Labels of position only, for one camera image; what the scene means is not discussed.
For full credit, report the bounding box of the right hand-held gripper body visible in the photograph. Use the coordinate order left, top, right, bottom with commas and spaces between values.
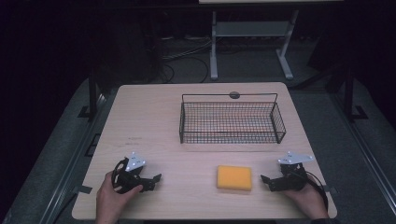
269, 150, 316, 192

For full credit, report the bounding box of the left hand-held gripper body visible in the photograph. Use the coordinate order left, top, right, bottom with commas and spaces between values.
111, 151, 154, 195

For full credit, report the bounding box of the person's right hand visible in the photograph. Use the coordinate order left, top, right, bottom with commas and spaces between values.
282, 175, 330, 220

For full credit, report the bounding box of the person's left hand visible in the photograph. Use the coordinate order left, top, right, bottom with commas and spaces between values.
95, 171, 145, 224

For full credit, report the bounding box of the yellow sponge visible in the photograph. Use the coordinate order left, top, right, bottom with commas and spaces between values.
216, 164, 253, 191

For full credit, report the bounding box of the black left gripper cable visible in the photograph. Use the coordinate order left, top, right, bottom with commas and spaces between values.
111, 158, 129, 194

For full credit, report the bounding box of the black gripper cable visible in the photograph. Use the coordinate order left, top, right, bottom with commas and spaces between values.
298, 170, 330, 213
111, 158, 129, 194

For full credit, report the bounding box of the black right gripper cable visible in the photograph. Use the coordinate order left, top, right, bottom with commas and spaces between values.
298, 170, 330, 213

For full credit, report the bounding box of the metal floor rail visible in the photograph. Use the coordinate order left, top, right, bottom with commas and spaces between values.
331, 92, 396, 206
38, 92, 108, 224

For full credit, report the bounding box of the black wire basket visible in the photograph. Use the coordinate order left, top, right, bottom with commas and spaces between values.
178, 91, 287, 145

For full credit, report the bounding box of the black stand post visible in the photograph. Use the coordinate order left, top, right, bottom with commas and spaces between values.
78, 69, 100, 120
342, 66, 369, 122

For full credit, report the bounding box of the bundle of floor cables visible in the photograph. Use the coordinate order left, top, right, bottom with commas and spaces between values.
160, 36, 216, 84

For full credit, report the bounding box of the white metal desk frame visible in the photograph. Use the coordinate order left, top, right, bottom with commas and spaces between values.
198, 0, 344, 81

